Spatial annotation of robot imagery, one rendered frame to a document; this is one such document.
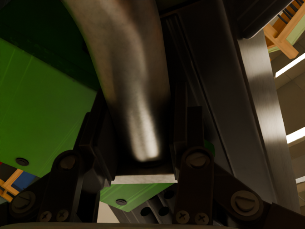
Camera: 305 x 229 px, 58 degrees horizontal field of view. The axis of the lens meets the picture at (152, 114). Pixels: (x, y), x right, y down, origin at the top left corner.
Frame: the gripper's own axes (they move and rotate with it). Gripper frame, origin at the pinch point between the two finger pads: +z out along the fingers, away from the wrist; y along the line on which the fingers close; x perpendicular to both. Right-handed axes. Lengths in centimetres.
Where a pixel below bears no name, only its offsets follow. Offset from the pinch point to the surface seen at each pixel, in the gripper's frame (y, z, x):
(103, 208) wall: -210, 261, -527
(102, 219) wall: -209, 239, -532
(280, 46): 82, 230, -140
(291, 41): 95, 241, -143
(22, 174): -307, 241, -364
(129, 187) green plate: -3.1, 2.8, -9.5
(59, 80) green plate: -4.7, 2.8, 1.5
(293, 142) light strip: 140, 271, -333
